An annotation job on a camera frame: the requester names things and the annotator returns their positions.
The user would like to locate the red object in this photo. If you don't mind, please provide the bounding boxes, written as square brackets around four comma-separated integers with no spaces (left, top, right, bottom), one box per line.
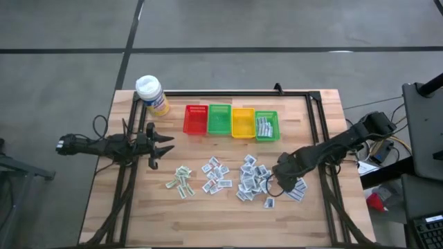
[365,192,388,213]

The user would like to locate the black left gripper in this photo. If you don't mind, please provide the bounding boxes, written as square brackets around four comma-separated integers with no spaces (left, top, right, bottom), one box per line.
[131,122,176,170]

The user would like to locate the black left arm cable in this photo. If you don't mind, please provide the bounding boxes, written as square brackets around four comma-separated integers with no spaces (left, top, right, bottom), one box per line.
[92,114,109,140]

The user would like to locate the grey metal stand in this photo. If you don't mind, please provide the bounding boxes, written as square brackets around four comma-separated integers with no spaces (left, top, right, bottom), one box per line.
[0,137,56,249]

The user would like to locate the green plastic basket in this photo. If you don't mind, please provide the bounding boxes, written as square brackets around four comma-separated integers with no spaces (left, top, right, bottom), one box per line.
[254,110,281,142]
[207,103,233,136]

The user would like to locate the yellow Lysol wipes canister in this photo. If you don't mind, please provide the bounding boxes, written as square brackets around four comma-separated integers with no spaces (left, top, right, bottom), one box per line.
[135,75,171,118]

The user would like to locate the white paper sheet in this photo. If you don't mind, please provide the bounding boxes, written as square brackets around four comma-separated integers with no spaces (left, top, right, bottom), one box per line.
[357,160,381,177]

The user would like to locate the red plastic basket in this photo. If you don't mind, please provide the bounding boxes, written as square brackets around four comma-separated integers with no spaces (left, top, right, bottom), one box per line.
[182,104,209,136]

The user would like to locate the yellow cable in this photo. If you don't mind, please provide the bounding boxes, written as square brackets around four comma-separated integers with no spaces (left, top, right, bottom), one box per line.
[387,116,413,156]

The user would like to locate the black pole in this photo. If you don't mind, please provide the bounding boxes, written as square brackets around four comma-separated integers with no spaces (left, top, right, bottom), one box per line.
[416,71,443,98]

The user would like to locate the yellow plastic basket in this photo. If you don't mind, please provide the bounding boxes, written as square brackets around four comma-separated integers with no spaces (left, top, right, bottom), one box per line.
[231,107,256,140]

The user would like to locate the black right camera cable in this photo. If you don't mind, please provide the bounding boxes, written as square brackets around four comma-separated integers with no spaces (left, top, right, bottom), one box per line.
[265,175,289,199]

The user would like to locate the black keyboard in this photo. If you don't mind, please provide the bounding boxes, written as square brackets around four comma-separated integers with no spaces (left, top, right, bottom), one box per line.
[412,213,443,249]

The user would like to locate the small black computer box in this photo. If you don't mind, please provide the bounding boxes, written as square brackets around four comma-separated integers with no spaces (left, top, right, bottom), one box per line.
[369,141,395,166]

